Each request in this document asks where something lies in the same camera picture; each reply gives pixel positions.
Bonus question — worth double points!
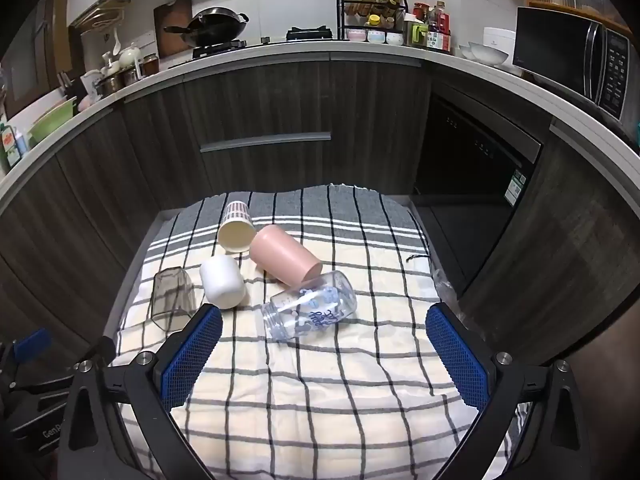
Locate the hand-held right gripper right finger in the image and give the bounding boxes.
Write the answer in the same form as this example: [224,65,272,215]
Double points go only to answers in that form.
[425,302,597,480]

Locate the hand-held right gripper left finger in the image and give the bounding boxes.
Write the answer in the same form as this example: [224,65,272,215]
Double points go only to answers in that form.
[57,304,224,480]

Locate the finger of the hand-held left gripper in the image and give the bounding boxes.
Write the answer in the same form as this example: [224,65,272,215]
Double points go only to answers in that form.
[64,335,117,377]
[14,328,54,362]

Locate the grey transparent cup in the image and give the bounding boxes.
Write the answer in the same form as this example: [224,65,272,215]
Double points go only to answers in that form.
[150,267,198,332]

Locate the white plastic cup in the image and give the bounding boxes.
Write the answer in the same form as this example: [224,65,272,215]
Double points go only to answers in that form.
[199,255,248,310]

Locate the striped paper cup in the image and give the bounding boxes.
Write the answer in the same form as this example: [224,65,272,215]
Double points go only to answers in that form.
[217,200,258,254]

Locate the pink plastic cup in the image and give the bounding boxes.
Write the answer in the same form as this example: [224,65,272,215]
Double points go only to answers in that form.
[249,224,324,287]

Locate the checked cream and grey cloth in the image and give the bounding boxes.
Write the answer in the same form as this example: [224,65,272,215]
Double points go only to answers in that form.
[107,183,532,480]

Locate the clear bottle with blue print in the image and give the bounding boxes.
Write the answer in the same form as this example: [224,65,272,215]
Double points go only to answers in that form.
[262,270,358,344]

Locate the green label sticker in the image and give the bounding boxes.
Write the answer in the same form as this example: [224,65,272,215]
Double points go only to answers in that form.
[504,167,529,206]

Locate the green dish soap bottle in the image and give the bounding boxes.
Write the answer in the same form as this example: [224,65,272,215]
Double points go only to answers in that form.
[0,122,22,169]

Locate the black dishwasher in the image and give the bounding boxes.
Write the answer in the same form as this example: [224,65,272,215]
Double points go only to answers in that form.
[414,92,544,207]

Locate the green plastic basin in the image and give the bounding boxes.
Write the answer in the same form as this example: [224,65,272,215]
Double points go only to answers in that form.
[27,97,79,144]

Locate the black knife block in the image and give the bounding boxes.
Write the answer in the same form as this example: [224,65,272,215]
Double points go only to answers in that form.
[58,70,87,104]

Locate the steel pot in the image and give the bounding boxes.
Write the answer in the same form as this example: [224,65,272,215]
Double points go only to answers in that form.
[94,72,127,97]

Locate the white teapot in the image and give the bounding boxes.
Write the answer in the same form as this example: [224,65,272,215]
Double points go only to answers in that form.
[117,42,144,69]

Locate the large white bowl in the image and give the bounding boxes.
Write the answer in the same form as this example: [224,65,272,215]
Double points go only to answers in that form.
[468,40,509,66]

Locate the black microwave oven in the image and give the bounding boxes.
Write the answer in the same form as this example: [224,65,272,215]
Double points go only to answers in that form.
[512,6,632,122]

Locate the white rice cooker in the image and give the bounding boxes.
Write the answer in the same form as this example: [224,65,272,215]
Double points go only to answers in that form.
[482,27,517,69]

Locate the black wok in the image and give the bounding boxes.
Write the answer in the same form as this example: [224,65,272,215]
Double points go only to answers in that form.
[163,6,250,47]

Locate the dark sauce bottle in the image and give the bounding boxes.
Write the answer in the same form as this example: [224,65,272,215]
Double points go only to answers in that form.
[428,1,452,52]

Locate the wooden cutting board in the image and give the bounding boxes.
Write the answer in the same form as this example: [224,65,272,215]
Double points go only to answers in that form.
[153,0,194,59]

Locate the black gas hob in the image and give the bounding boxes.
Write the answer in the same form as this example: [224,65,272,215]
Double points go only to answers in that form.
[167,25,336,69]

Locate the black spice rack with bottles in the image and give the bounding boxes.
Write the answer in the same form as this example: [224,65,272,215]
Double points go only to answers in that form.
[336,0,407,42]

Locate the metal drawer handle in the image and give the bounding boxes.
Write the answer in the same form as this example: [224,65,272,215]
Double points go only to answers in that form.
[199,131,332,154]

